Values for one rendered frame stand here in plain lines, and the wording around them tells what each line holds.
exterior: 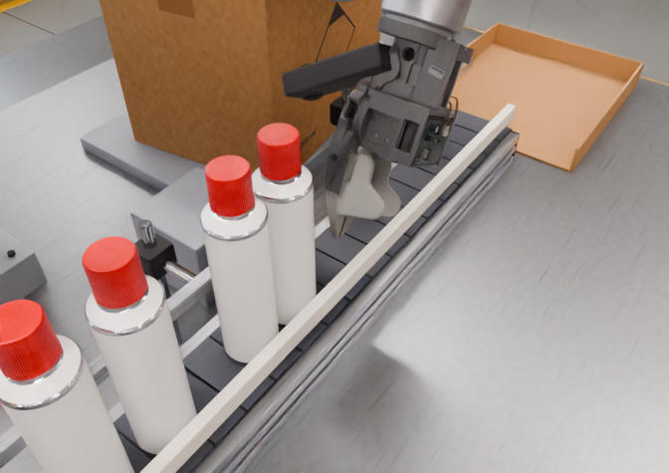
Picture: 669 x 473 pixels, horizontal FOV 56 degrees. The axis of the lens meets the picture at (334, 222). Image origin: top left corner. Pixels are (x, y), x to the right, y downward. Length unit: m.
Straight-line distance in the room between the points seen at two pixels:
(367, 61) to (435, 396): 0.32
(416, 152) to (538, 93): 0.55
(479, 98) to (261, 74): 0.44
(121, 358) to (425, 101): 0.32
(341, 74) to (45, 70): 0.72
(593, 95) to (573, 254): 0.38
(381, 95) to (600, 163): 0.47
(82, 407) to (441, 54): 0.39
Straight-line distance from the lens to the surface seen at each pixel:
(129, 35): 0.83
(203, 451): 0.55
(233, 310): 0.53
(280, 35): 0.72
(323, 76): 0.61
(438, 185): 0.72
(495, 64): 1.16
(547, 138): 0.98
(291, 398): 0.59
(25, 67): 1.24
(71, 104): 1.10
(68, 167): 0.95
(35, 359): 0.39
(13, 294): 0.77
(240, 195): 0.46
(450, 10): 0.57
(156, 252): 0.57
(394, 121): 0.57
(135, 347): 0.44
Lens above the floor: 1.36
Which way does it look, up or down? 42 degrees down
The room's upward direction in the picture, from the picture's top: straight up
